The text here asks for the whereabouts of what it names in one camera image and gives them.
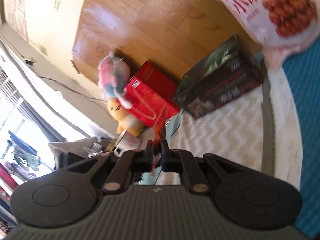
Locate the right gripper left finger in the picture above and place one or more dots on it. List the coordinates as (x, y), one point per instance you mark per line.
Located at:
(71, 193)

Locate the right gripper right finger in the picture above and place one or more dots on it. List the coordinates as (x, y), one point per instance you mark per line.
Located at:
(244, 196)

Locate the red snack packet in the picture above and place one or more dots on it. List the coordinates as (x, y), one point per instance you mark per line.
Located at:
(160, 135)

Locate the patterned bed sheet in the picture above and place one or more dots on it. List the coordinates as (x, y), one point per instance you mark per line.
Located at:
(259, 130)

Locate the white enamel mug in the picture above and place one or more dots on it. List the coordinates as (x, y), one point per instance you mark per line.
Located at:
(125, 142)

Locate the yellow duck plush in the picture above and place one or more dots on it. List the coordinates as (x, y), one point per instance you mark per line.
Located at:
(125, 120)

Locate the black rectangular box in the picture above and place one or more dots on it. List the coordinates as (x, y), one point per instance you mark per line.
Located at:
(219, 78)

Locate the pastel plush toy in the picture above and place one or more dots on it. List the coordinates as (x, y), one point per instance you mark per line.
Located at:
(114, 74)

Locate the teal checked cloth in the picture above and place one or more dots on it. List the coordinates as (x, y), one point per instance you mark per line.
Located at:
(302, 72)

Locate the red gift box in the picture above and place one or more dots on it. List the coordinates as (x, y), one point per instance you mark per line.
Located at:
(147, 93)

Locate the pink fried twist bag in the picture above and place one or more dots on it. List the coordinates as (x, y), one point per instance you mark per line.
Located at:
(281, 27)

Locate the brown wooden headboard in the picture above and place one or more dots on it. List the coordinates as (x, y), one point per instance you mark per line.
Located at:
(172, 34)

